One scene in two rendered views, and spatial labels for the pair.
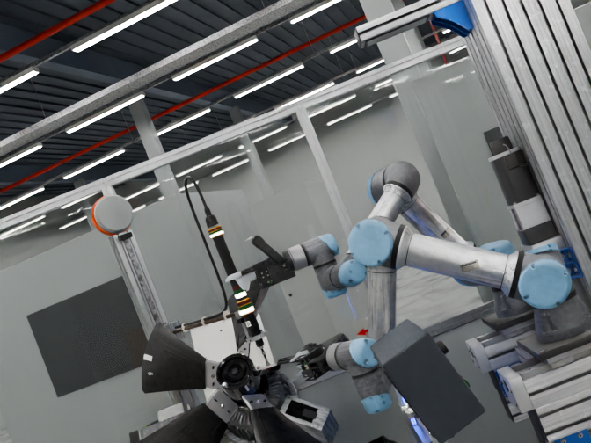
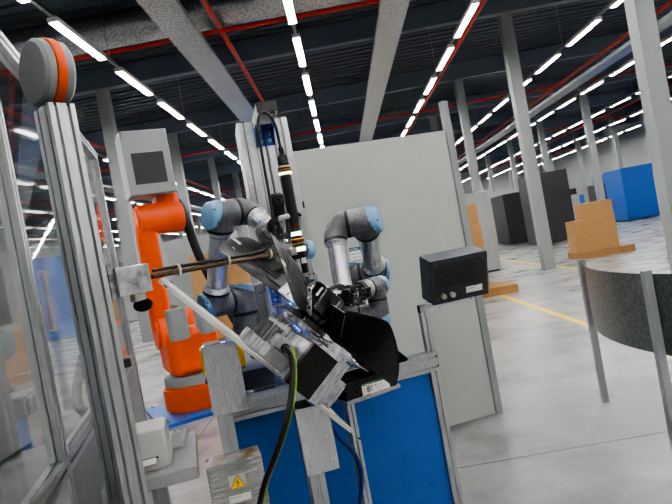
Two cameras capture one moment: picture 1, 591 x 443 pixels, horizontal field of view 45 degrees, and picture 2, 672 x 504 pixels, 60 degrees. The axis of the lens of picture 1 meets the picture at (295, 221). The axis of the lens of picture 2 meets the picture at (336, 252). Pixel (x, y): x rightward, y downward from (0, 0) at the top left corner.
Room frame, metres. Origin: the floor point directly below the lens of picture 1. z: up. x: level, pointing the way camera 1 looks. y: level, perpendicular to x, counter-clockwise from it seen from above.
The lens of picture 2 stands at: (2.57, 2.11, 1.37)
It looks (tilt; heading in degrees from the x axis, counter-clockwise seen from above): 1 degrees down; 256
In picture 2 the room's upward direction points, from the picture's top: 10 degrees counter-clockwise
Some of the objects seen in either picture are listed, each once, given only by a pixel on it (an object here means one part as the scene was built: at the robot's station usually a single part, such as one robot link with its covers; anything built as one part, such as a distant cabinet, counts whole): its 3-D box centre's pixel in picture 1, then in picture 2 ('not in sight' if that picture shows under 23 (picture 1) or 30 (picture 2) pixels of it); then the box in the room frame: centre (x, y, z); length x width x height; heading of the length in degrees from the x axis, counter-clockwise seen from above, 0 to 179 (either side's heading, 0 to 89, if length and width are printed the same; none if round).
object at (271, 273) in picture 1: (273, 270); (281, 227); (2.24, 0.12, 1.46); 0.12 x 0.08 x 0.09; 100
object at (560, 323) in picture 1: (559, 313); not in sight; (1.87, -0.54, 1.09); 0.15 x 0.15 x 0.10
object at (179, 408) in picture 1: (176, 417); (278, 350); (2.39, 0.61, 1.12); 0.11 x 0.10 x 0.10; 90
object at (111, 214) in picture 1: (112, 214); (47, 74); (2.80, 0.66, 1.88); 0.17 x 0.15 x 0.16; 90
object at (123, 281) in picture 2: (169, 333); (124, 281); (2.73, 0.60, 1.37); 0.10 x 0.07 x 0.08; 35
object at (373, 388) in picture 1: (373, 388); (375, 312); (1.92, -0.03, 1.08); 0.11 x 0.08 x 0.11; 162
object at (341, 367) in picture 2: not in sight; (321, 375); (2.28, 0.59, 1.03); 0.15 x 0.10 x 0.14; 0
